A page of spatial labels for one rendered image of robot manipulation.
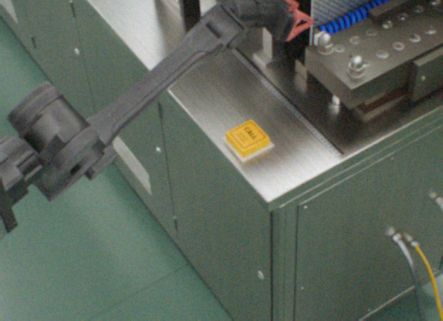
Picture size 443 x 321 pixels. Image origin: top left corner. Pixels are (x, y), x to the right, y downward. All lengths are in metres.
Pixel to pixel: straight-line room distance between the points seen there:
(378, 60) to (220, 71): 0.39
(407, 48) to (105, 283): 1.31
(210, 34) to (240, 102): 0.35
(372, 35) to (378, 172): 0.31
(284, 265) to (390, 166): 0.33
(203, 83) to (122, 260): 0.96
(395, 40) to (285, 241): 0.50
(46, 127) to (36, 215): 1.86
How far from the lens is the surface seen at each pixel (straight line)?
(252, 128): 1.94
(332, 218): 2.06
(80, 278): 2.87
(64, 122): 1.20
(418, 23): 2.05
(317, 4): 1.97
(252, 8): 1.80
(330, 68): 1.92
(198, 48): 1.70
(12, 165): 1.18
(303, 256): 2.10
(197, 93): 2.05
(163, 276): 2.83
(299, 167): 1.90
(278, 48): 2.10
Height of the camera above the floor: 2.35
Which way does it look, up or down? 49 degrees down
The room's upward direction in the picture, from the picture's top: 4 degrees counter-clockwise
